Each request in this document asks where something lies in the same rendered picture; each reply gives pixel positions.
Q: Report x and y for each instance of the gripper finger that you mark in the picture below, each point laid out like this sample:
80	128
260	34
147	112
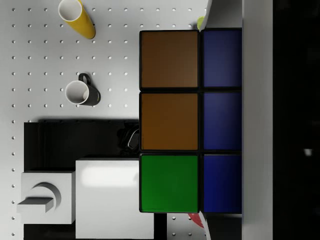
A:
225	228
225	13

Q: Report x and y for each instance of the puzzle cube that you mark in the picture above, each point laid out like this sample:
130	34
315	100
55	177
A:
170	120

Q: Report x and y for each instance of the yellow mug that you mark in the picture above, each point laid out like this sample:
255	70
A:
83	25

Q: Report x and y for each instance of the black mug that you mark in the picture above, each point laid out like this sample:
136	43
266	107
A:
93	93

